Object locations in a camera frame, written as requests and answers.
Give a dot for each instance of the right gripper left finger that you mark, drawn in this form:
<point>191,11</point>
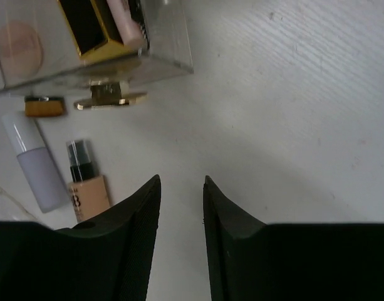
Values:
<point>108,257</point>

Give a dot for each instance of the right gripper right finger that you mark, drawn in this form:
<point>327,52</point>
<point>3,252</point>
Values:
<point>252,260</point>

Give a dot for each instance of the foundation bottle black cap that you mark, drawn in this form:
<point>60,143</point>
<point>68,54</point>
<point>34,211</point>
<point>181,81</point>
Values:
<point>88,192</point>

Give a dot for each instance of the white lavender bottle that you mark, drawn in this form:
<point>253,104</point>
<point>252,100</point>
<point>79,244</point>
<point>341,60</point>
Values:
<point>36,161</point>

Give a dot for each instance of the small black kabuki brush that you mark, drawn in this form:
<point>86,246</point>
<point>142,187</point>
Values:
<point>44,106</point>

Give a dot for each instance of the pink tube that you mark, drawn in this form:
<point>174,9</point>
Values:
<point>129,30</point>

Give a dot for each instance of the clear drawer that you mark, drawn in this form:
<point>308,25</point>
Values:
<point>59,48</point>

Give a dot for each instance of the round peach powder puff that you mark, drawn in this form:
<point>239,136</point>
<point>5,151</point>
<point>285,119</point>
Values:
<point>21,51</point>

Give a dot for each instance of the black gold lipstick case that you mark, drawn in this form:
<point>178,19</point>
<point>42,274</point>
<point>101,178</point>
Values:
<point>93,29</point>

